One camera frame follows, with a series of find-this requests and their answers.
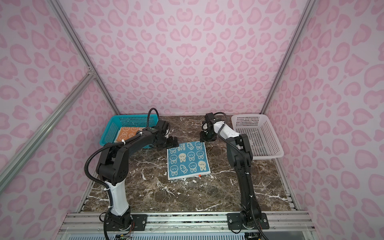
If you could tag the blue patterned towel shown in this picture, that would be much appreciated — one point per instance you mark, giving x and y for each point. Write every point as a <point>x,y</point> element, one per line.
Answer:
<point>188,160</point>

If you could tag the orange patterned towel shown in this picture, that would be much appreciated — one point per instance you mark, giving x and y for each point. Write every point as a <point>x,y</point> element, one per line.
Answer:
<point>124,133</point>

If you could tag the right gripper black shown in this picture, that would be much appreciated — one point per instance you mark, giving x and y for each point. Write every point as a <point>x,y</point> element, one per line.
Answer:
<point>202,137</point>

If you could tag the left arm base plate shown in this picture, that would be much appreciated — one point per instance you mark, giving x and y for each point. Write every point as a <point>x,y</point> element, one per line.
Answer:
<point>138,222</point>

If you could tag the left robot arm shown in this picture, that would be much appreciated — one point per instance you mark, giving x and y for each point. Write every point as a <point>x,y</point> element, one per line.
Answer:
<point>113,166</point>

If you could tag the left corner aluminium post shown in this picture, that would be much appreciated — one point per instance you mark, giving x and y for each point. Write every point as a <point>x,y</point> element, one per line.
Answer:
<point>79,46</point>

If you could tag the teal plastic basket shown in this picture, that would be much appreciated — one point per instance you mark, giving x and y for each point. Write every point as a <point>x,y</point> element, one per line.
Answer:
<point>123,126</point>

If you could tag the right corner aluminium post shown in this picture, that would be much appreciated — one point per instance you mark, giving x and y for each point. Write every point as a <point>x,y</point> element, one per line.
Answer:
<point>295,39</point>

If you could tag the left diagonal aluminium strut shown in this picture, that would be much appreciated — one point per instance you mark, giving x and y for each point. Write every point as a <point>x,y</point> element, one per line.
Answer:
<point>19,160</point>

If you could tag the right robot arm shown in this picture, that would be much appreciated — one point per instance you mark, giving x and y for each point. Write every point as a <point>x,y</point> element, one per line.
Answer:
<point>240,158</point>

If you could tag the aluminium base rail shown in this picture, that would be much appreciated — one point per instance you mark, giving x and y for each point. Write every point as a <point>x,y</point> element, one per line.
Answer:
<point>288,225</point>

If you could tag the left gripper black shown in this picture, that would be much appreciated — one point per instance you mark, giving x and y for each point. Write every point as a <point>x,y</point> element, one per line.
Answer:
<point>171,144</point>

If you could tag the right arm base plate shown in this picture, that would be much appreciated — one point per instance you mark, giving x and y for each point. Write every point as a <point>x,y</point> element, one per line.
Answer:
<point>240,221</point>

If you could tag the corner aluminium post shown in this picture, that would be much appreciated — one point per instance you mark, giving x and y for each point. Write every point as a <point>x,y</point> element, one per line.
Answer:
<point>295,39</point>
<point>79,46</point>

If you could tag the white plastic basket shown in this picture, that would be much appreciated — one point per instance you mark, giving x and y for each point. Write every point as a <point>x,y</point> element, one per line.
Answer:
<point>265,144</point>

